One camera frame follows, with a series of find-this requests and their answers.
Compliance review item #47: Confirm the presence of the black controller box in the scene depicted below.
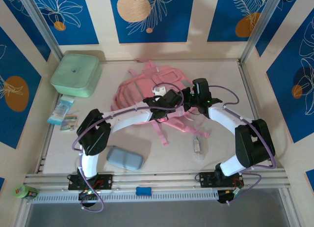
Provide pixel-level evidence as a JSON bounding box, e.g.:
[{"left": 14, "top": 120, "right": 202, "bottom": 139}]
[
  {"left": 78, "top": 189, "right": 99, "bottom": 204},
  {"left": 217, "top": 189, "right": 240, "bottom": 205}
]

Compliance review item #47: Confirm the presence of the small clear plastic bottle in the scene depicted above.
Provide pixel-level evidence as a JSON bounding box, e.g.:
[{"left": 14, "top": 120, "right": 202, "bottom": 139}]
[{"left": 192, "top": 135, "right": 207, "bottom": 161}]

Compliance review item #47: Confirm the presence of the grey-blue pencil case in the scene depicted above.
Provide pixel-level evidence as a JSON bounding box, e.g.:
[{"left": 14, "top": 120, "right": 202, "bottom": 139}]
[{"left": 106, "top": 145, "right": 144, "bottom": 171}]

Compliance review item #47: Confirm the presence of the grey slotted cable duct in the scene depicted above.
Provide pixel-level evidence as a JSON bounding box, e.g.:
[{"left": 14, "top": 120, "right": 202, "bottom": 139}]
[{"left": 31, "top": 189, "right": 219, "bottom": 204}]

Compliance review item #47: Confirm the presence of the small colourful card packet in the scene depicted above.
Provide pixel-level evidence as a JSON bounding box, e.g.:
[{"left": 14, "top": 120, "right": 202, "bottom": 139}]
[{"left": 60, "top": 111, "right": 79, "bottom": 132}]

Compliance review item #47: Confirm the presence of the blue sponge block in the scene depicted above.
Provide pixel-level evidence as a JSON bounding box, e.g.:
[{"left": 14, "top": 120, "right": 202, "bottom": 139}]
[{"left": 135, "top": 187, "right": 153, "bottom": 196}]

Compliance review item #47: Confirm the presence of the pink backpack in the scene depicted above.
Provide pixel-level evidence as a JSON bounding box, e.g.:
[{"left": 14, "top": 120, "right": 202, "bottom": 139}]
[{"left": 110, "top": 59, "right": 211, "bottom": 146}]

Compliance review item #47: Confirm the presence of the aluminium front rail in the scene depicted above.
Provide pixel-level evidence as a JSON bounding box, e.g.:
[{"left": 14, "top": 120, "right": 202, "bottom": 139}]
[{"left": 24, "top": 169, "right": 292, "bottom": 188}]

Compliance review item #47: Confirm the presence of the green tape roll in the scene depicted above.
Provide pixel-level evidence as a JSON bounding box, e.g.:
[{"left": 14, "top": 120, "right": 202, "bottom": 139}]
[{"left": 13, "top": 184, "right": 40, "bottom": 200}]

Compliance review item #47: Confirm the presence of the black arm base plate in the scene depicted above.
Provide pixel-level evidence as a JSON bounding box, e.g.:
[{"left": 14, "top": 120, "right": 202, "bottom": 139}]
[
  {"left": 199, "top": 172, "right": 245, "bottom": 188},
  {"left": 68, "top": 174, "right": 113, "bottom": 191}
]

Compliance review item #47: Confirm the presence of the mint green square case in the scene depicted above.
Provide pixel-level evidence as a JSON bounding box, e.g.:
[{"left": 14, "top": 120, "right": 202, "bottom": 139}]
[{"left": 50, "top": 54, "right": 103, "bottom": 98}]

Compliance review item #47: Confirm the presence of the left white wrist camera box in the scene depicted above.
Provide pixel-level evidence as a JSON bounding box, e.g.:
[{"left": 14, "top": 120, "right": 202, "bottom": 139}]
[{"left": 152, "top": 86, "right": 168, "bottom": 97}]

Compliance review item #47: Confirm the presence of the aluminium frame post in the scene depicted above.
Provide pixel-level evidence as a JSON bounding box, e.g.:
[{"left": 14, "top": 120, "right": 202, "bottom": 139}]
[
  {"left": 239, "top": 0, "right": 282, "bottom": 65},
  {"left": 18, "top": 0, "right": 64, "bottom": 63}
]

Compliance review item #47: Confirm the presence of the blue white tissue packet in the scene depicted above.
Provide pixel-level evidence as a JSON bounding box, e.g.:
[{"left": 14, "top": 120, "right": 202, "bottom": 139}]
[{"left": 47, "top": 95, "right": 75, "bottom": 126}]

